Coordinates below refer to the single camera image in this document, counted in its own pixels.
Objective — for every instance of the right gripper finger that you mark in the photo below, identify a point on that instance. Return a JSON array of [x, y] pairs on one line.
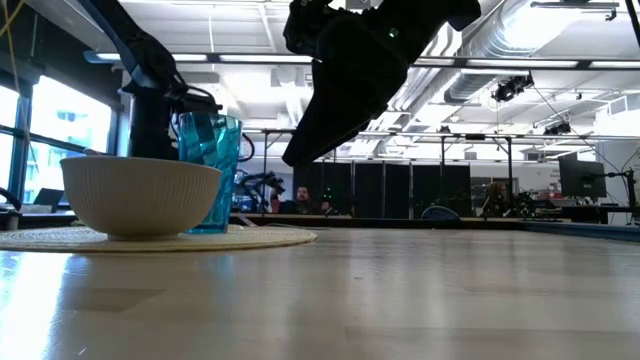
[[340, 110]]

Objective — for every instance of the cream ribbed bowl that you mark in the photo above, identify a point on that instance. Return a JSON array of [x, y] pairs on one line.
[[140, 200]]

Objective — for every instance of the teal faceted plastic tumbler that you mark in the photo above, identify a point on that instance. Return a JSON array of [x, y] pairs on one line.
[[215, 165]]

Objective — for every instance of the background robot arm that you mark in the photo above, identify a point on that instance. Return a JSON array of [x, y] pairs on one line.
[[260, 182]]

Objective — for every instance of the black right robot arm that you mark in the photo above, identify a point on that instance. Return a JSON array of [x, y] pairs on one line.
[[450, 15]]

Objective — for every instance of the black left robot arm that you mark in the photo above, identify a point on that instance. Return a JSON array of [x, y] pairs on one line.
[[145, 55]]

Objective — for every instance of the large bright window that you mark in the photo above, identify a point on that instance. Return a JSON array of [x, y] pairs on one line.
[[70, 120]]

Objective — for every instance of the black partition panels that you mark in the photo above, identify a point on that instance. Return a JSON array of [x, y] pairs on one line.
[[390, 190]]

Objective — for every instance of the person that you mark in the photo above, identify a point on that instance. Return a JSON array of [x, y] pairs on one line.
[[495, 197], [302, 197]]

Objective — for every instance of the long ceiling light strip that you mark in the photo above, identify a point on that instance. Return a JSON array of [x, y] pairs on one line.
[[240, 58]]

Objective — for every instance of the dark laptop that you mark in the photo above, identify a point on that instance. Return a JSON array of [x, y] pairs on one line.
[[50, 196]]

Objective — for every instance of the blue round chair back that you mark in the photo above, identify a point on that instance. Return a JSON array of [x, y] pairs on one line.
[[440, 214]]

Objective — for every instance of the round woven straw placemat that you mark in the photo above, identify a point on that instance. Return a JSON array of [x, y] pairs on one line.
[[260, 239]]

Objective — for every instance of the black computer monitor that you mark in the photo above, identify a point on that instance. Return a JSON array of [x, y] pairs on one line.
[[582, 175]]

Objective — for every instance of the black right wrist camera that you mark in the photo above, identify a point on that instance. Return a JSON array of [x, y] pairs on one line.
[[305, 27]]

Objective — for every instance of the black background workstation frame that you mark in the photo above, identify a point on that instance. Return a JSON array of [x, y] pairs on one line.
[[275, 131], [475, 136]]

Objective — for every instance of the silver ventilation duct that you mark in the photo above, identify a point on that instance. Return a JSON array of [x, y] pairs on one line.
[[465, 85]]

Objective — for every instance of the black ceiling camera cluster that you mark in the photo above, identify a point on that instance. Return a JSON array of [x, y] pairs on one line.
[[557, 129], [510, 89]]

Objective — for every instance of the black ceiling track mount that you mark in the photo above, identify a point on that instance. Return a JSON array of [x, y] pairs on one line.
[[575, 5]]

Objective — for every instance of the black aluminium table frame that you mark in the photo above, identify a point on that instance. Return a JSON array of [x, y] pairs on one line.
[[575, 231]]

